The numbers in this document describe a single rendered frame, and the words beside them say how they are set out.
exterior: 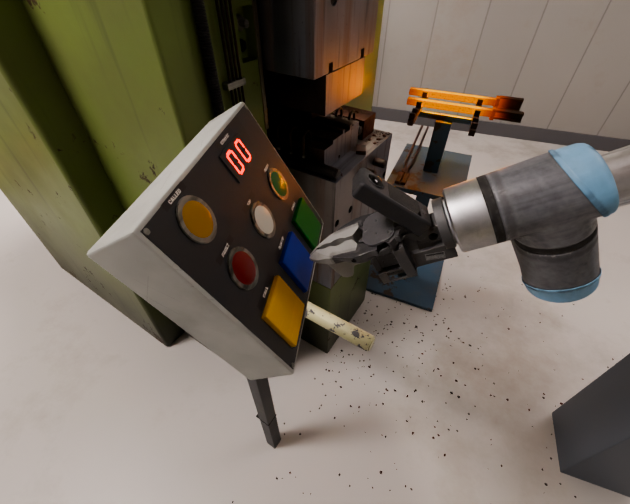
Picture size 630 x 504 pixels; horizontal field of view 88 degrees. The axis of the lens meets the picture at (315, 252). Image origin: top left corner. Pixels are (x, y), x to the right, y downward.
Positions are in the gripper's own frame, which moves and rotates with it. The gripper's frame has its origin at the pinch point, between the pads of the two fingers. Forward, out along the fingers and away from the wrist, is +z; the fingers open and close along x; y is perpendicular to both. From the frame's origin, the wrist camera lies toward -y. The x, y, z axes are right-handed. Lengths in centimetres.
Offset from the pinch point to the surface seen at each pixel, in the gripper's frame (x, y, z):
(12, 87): 32, -47, 59
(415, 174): 90, 46, -8
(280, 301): -9.9, -1.1, 3.3
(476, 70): 304, 94, -64
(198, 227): -11.0, -16.7, 3.7
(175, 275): -17.0, -15.6, 4.8
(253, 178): 4.9, -13.3, 4.0
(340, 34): 51, -18, -9
